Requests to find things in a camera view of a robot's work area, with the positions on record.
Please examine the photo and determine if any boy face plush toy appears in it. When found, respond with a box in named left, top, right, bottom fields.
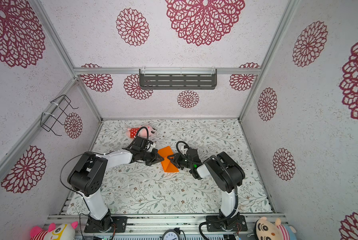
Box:
left=253, top=217, right=297, bottom=240

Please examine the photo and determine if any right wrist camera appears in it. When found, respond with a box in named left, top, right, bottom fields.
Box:
left=186, top=148, right=201, bottom=163

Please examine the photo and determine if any pink pig plush toy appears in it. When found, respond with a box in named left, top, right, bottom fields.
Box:
left=127, top=125, right=157, bottom=139

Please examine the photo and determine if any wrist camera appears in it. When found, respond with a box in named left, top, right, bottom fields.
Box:
left=186, top=148, right=201, bottom=163
left=131, top=136, right=151, bottom=152

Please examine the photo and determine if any black wire wall rack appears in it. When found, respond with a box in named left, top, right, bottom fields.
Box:
left=40, top=95, right=79, bottom=137

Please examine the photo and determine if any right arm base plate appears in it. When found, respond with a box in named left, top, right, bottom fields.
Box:
left=206, top=213, right=248, bottom=232

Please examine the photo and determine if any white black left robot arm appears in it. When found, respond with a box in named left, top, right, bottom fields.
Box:
left=67, top=148, right=164, bottom=221

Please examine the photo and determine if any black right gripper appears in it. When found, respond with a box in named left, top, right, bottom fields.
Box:
left=168, top=153, right=194, bottom=171

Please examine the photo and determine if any pink white plush toy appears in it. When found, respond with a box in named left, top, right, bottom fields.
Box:
left=30, top=222, right=78, bottom=240

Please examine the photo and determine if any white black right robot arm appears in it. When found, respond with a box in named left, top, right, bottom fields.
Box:
left=168, top=150, right=245, bottom=219

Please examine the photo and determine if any grey wall shelf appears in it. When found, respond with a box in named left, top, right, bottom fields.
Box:
left=139, top=69, right=217, bottom=90

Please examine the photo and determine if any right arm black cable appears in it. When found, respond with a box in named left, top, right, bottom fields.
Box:
left=175, top=140, right=239, bottom=240

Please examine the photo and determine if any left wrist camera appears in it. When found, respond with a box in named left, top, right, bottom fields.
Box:
left=131, top=136, right=151, bottom=152

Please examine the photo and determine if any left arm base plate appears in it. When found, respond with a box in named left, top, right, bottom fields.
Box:
left=84, top=216, right=128, bottom=233

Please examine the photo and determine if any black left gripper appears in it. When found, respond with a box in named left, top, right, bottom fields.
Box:
left=140, top=147, right=165, bottom=166

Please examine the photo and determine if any round gauge clock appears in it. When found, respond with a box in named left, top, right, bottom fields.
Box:
left=162, top=228, right=181, bottom=240

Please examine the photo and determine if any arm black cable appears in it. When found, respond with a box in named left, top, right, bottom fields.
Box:
left=59, top=151, right=90, bottom=199
left=175, top=140, right=239, bottom=240

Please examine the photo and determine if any orange square paper sheet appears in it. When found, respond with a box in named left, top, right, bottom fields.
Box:
left=158, top=146, right=179, bottom=173

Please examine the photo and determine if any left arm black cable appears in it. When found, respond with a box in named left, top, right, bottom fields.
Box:
left=59, top=151, right=90, bottom=199

